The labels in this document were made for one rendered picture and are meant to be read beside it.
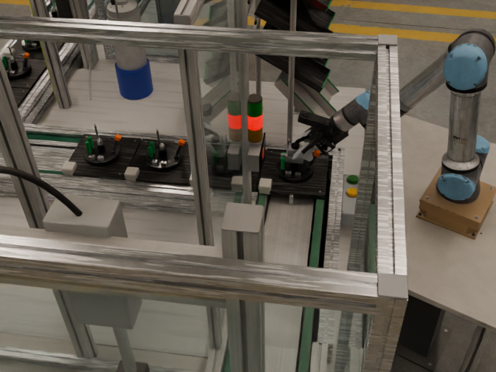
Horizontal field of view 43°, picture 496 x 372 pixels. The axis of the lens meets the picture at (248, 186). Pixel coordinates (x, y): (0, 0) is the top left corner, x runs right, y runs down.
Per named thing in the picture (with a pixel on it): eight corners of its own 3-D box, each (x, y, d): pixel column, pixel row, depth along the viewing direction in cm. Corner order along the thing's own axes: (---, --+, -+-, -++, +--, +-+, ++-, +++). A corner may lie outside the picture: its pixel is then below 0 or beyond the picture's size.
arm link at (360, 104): (381, 113, 203) (364, 94, 201) (355, 131, 209) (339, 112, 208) (384, 103, 209) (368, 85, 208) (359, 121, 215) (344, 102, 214)
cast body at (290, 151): (304, 156, 229) (305, 141, 224) (302, 164, 226) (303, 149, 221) (281, 154, 230) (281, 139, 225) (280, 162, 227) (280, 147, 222)
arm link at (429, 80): (483, 8, 188) (378, 97, 225) (475, 23, 181) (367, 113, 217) (510, 35, 189) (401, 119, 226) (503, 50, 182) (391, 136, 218)
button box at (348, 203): (361, 187, 235) (362, 174, 230) (359, 226, 219) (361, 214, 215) (342, 185, 236) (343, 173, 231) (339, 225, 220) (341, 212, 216)
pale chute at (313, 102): (329, 116, 253) (337, 111, 250) (322, 136, 244) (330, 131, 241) (283, 66, 245) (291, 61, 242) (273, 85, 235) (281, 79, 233)
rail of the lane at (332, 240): (342, 167, 249) (345, 146, 242) (331, 362, 185) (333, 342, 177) (329, 166, 250) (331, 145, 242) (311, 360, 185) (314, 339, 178)
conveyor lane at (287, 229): (326, 174, 246) (328, 155, 240) (309, 360, 185) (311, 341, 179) (255, 168, 250) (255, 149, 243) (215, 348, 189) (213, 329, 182)
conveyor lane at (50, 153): (331, 167, 249) (333, 147, 243) (326, 226, 225) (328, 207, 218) (40, 142, 265) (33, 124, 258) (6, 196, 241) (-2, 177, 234)
